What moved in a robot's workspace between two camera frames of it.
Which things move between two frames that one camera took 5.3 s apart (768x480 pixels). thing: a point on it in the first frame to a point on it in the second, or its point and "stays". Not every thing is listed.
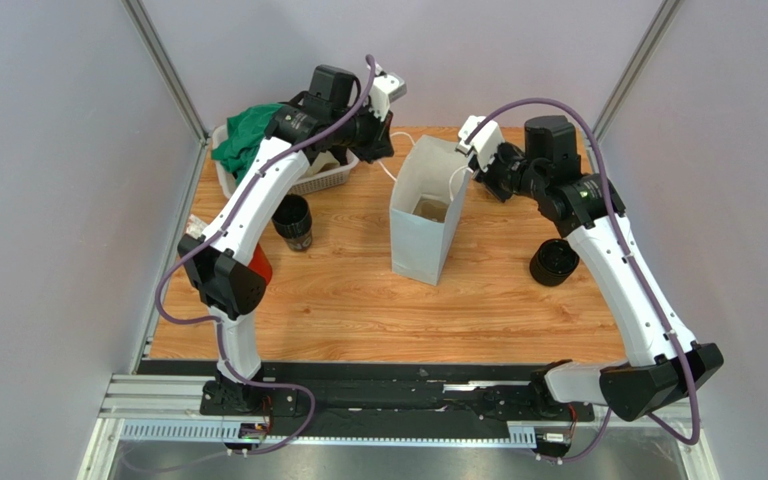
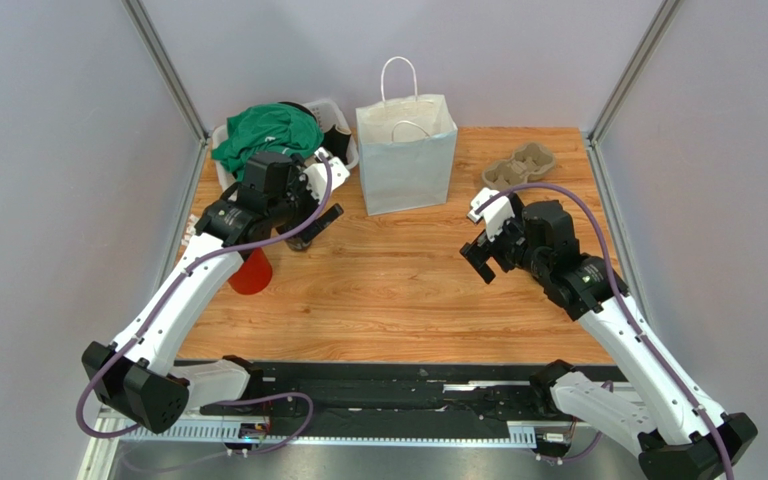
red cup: x=261 y=264 stays
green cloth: x=246 y=132 stays
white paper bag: x=425 y=208 to x=408 y=149
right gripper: x=491 y=180 to x=492 y=249
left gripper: x=380 y=144 to x=296 y=180
